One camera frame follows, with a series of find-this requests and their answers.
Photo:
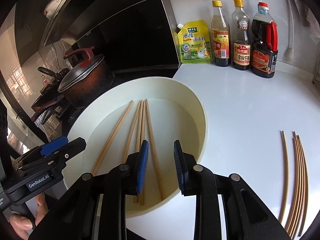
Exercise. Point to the black frying pan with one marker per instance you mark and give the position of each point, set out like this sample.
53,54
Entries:
50,100

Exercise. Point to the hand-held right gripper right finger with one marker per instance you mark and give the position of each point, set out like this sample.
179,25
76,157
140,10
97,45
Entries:
179,170

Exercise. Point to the dark pot with lid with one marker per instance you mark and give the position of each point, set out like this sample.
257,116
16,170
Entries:
85,85

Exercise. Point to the person's left hand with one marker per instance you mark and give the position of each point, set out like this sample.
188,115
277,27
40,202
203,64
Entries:
21,223

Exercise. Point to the small yellow-cap vinegar bottle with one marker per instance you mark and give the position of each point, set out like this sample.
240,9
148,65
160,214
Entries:
221,45

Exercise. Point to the white hanging bottle brush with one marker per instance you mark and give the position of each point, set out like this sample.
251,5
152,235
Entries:
290,50

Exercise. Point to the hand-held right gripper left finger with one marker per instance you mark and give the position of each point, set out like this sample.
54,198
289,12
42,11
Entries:
142,170

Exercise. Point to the black range hood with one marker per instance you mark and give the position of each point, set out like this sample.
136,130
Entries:
120,30

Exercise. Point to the white object on hood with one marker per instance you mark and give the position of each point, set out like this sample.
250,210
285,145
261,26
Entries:
57,5

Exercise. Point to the white plastic basin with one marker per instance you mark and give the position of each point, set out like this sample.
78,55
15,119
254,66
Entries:
175,120

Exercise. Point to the yellow-cap soy sauce bottle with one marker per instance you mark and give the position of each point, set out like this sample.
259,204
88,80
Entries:
241,50

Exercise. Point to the yellow seasoning pouch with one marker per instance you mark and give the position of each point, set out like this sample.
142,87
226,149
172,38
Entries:
195,45

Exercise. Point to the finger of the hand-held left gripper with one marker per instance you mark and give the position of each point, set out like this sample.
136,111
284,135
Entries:
72,147
53,145

